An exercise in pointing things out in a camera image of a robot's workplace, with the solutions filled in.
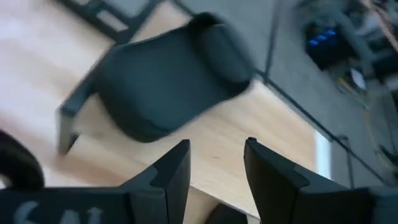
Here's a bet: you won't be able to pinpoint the black slide sandal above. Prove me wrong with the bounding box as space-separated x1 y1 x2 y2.
95 11 256 144

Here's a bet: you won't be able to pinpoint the wooden shelf black metal legs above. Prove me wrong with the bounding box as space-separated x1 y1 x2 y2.
55 14 333 220

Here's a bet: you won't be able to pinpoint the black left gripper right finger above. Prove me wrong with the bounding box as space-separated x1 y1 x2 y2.
243 136 374 224

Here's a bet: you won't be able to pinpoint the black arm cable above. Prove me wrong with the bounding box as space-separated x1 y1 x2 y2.
0 129 45 190

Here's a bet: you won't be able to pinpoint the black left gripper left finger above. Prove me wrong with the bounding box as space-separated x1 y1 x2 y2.
119 139 192 224

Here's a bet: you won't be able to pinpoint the black device blue lights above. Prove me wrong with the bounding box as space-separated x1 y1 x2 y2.
303 20 357 71

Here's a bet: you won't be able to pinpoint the black metal table frame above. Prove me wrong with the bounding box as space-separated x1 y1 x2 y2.
55 0 193 44

